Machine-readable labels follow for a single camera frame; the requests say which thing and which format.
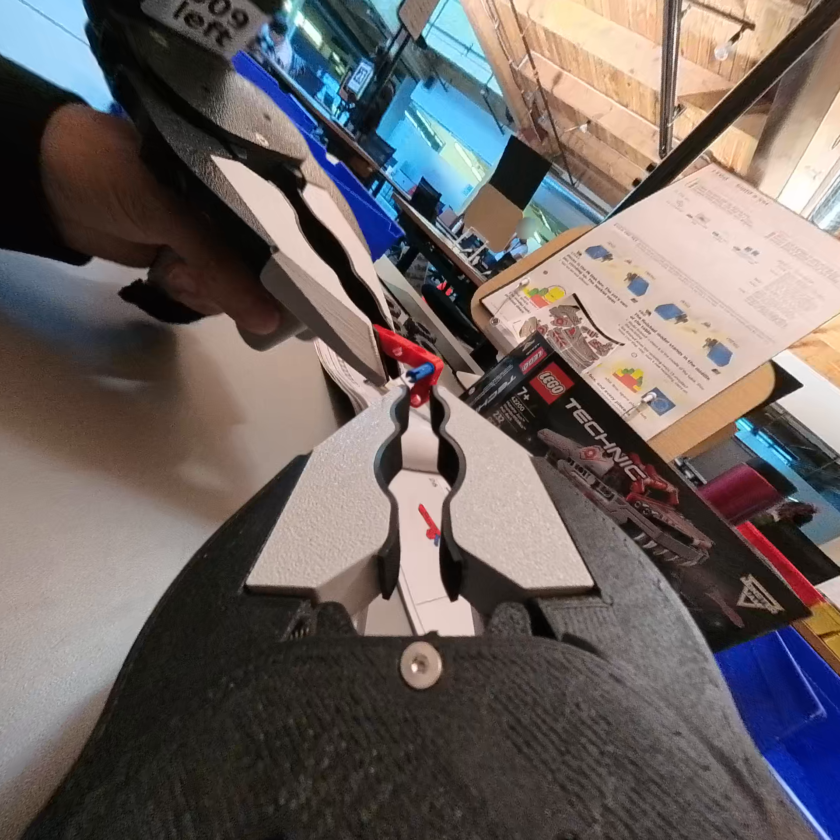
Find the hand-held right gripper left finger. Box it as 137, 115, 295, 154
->
245, 387, 409, 636

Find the red plastic bin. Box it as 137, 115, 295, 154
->
738, 521, 824, 608

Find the white printed instruction sheet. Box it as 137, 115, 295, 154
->
482, 164, 840, 441

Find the maroon tumbler black lid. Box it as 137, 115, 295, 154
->
696, 463, 785, 526

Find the black toy truck set box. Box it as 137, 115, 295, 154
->
459, 331, 811, 652

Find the grey red sticker sheet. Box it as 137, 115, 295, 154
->
518, 294, 623, 376

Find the person's left hand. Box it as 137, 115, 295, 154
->
39, 104, 283, 337

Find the yellow plastic bin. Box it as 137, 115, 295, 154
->
797, 600, 840, 670

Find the person's left forearm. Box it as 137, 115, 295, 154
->
0, 56, 93, 266

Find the rounded plywood panel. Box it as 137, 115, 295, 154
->
462, 184, 526, 253

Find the black upright panel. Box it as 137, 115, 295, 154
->
489, 134, 553, 212

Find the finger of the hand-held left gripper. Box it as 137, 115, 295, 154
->
210, 154, 391, 387
301, 182, 396, 329

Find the white instruction booklet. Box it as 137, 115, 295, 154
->
314, 338, 483, 637

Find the tagged blue plastic bin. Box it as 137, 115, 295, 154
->
231, 51, 406, 262

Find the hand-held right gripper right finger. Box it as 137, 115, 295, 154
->
428, 387, 596, 634

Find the grey desk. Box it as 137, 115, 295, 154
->
0, 249, 487, 837

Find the red angled toy beam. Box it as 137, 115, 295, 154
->
373, 325, 445, 409

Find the task instruction board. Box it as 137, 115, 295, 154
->
469, 225, 803, 463

